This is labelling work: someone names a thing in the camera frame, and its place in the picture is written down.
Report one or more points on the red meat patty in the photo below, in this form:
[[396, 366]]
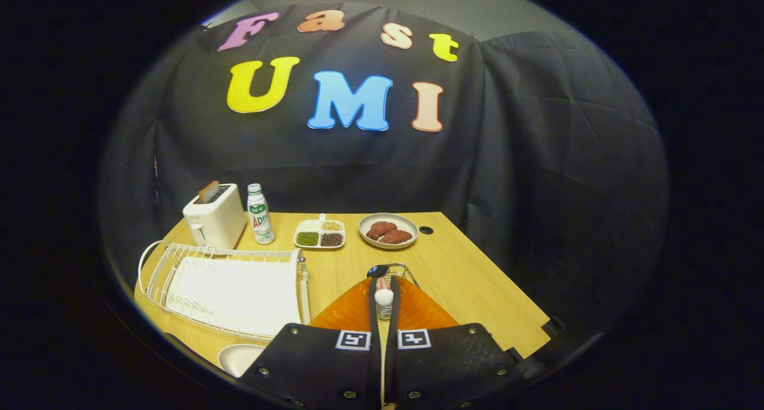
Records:
[[381, 228], [397, 237]]

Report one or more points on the white bottle green label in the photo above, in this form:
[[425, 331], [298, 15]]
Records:
[[261, 219]]

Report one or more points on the white divided tray with beans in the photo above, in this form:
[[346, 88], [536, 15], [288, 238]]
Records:
[[320, 236]]

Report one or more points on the brown toast slice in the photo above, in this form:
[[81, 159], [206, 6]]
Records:
[[209, 191]]

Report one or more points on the white toaster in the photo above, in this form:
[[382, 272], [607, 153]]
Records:
[[218, 222]]

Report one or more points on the white round plate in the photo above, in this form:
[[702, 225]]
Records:
[[239, 357]]

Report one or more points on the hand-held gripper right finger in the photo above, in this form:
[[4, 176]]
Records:
[[453, 368]]

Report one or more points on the small beige plate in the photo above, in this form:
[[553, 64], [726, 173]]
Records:
[[388, 218]]

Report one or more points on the black backdrop cloth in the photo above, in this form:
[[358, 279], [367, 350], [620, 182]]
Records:
[[537, 159]]

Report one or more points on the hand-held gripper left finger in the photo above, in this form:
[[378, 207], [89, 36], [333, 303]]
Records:
[[316, 368]]

